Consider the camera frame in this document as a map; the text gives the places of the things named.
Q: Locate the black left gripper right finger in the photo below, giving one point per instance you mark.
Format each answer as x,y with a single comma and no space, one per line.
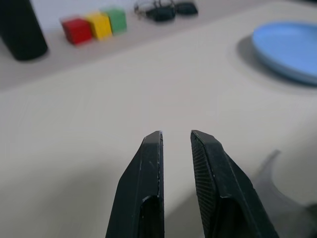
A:
223,188

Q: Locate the blue plastic plate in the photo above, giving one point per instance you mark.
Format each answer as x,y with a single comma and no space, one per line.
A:
288,49

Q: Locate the yellow wooden cube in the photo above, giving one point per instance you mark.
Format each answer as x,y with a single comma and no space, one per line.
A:
101,26

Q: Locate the green wooden cube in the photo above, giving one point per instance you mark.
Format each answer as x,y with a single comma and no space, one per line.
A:
116,20

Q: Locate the black cylindrical cup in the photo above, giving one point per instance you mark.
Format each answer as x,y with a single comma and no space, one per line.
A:
21,29

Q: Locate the red wooden cube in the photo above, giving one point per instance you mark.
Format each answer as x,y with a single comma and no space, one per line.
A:
77,31

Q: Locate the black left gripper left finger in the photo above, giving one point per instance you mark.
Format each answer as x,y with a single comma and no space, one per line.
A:
146,188

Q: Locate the white round plate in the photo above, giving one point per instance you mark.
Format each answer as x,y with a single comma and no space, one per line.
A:
293,183

